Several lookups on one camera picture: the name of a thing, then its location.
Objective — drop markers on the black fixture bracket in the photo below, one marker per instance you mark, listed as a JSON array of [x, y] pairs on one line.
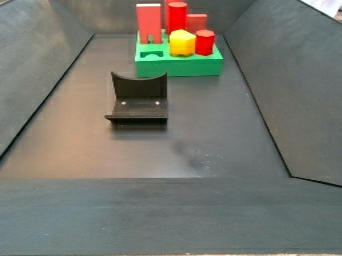
[[141, 99]]

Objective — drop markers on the red tall cylinder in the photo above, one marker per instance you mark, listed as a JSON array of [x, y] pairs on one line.
[[177, 15]]

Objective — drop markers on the yellow rounded block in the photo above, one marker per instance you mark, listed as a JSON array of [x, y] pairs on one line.
[[182, 43]]

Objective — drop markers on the pink rounded square block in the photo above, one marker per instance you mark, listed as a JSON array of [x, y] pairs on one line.
[[197, 22]]

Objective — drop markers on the red hexagonal prism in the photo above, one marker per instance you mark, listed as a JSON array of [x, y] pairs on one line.
[[205, 42]]

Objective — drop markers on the green shape sorter base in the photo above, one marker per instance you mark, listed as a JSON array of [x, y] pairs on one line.
[[154, 61]]

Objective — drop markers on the red arch block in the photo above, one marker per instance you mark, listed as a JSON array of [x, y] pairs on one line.
[[149, 14]]

